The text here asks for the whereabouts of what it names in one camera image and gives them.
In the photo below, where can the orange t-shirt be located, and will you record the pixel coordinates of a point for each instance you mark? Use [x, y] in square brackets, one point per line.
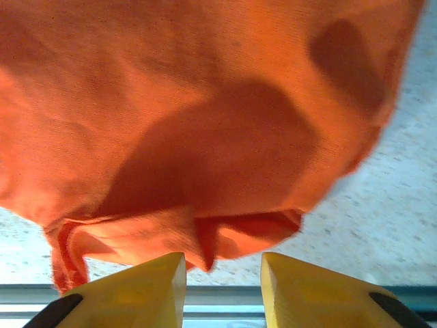
[170, 102]

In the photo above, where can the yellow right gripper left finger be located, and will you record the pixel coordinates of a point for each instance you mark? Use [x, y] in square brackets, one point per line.
[136, 297]

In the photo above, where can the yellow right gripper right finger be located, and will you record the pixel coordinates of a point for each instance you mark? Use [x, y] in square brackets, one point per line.
[317, 300]

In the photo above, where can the aluminium frame rail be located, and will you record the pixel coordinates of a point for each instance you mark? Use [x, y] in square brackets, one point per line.
[222, 302]

